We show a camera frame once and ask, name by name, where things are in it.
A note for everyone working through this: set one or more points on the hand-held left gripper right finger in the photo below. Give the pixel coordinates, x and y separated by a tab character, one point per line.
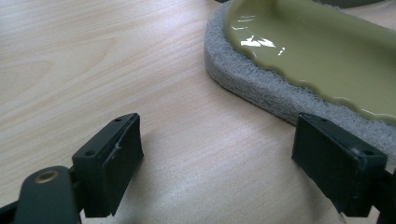
336	161

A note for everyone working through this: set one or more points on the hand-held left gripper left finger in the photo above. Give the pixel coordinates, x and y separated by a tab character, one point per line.
109	168

